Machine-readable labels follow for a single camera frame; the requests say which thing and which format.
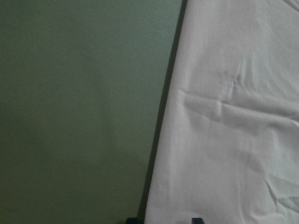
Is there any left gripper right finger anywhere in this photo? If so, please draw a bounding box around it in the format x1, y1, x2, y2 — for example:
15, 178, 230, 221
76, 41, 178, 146
192, 217, 202, 224

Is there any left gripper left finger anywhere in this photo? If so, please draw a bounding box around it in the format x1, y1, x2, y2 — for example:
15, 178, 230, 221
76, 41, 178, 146
125, 217, 138, 224

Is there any pink Snoopy t-shirt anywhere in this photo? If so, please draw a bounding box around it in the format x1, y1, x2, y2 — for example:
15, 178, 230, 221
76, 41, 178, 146
145, 0, 299, 224

